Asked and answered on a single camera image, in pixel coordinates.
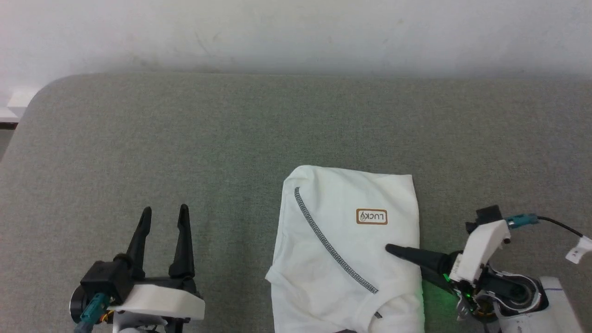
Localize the white grey skirting board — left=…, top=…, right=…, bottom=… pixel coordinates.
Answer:
left=0, top=86, right=40, bottom=130

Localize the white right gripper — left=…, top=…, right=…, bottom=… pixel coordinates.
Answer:
left=385, top=219, right=511, bottom=294

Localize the white cable tag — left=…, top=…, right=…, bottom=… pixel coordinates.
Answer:
left=565, top=235, right=592, bottom=265

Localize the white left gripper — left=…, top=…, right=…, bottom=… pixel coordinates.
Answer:
left=109, top=204, right=206, bottom=333

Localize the teal left camera cable connector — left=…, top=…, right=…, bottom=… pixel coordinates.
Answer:
left=78, top=293, right=112, bottom=333

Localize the black cable with teal connector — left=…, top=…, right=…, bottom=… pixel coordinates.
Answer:
left=505, top=213, right=583, bottom=239

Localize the white shirt with grey stitching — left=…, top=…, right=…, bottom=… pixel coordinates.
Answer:
left=265, top=165, right=426, bottom=333

